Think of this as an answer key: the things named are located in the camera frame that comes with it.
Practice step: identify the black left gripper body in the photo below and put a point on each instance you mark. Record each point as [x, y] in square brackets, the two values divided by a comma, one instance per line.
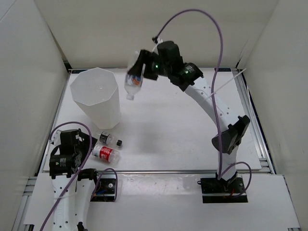
[83, 147]

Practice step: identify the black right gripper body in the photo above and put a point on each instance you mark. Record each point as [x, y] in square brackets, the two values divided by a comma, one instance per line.
[154, 69]

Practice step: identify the clear bottle blue orange label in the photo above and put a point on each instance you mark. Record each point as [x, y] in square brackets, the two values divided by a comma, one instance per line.
[132, 83]

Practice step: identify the clear bottle red label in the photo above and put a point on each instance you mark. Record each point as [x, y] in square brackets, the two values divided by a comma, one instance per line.
[106, 154]

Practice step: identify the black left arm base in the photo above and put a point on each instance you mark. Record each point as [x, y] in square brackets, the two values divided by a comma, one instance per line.
[106, 190]

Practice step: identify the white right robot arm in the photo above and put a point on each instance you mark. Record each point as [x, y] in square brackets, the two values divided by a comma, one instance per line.
[231, 127]

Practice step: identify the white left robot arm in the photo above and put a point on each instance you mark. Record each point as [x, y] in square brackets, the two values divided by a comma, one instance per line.
[72, 186]

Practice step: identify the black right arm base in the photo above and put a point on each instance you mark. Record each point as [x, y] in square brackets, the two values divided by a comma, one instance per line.
[213, 192]

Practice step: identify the white octagonal plastic bin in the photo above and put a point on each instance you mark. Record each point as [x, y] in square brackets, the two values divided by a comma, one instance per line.
[96, 92]

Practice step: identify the small bottle black label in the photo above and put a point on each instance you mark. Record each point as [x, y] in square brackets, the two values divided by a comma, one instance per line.
[109, 139]

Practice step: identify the white zip tie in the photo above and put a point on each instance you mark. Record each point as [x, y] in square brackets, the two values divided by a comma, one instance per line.
[230, 80]

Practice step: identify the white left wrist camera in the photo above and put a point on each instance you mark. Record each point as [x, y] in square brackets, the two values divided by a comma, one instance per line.
[56, 139]

